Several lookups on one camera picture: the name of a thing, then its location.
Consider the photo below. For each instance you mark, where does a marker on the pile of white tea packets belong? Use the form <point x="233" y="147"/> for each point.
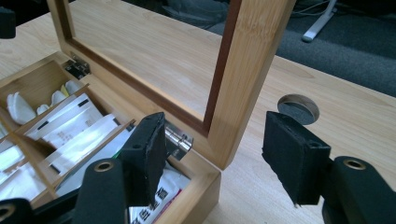
<point x="74" y="124"/>

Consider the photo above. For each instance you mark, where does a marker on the white metal table frame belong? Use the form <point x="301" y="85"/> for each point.
<point x="317" y="25"/>

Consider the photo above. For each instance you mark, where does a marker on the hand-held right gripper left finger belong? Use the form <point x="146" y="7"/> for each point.
<point x="144" y="158"/>

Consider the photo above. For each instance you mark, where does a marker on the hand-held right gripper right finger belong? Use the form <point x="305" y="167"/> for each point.
<point x="294" y="158"/>

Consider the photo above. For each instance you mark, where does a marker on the wooden tea box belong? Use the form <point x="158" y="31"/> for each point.
<point x="249" y="77"/>

